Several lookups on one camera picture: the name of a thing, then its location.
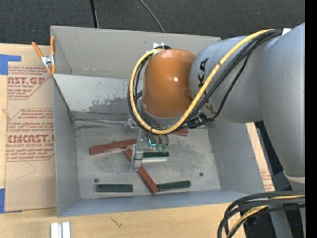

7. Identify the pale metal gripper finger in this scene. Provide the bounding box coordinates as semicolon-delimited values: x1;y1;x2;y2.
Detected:
126;117;139;130
128;144;145;173

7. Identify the dark green flat block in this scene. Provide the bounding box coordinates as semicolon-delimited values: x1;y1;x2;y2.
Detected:
157;180;192;192
96;183;134;193
141;151;170;163

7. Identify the grey metal bin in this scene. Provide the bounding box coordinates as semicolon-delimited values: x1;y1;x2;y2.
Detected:
50;25;268;218

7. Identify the brown cardboard board red print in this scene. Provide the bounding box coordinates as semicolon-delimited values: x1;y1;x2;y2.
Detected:
0;43;275;214

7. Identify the black cylinder on white bracket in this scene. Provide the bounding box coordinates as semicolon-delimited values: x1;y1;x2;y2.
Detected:
189;113;214;130

